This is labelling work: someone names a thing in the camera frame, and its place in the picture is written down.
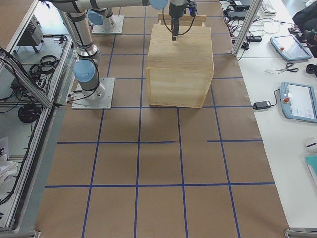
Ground coiled black cable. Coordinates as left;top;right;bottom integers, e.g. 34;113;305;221
18;103;40;124

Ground light wooden drawer cabinet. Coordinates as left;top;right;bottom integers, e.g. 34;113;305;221
146;24;214;108

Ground aluminium frame post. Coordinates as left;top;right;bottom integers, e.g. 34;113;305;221
231;0;262;56

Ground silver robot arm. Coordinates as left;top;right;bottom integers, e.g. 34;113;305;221
50;0;188;19
53;0;188;106

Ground black handled scissors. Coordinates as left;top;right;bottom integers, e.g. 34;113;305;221
275;62;299;74

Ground upper teach pendant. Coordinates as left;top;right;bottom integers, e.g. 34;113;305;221
270;35;312;61

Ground lower teach pendant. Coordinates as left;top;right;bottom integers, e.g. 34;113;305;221
280;82;317;123

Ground black power brick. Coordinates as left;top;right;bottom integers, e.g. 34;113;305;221
252;100;272;110

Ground teach pendant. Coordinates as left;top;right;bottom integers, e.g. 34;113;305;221
280;82;317;123
270;35;312;61

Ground aluminium frame rail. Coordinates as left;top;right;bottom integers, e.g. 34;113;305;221
0;35;73;232

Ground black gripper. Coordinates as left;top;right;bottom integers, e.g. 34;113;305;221
169;3;185;41

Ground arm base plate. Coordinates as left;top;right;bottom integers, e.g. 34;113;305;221
71;77;115;110
92;15;124;35

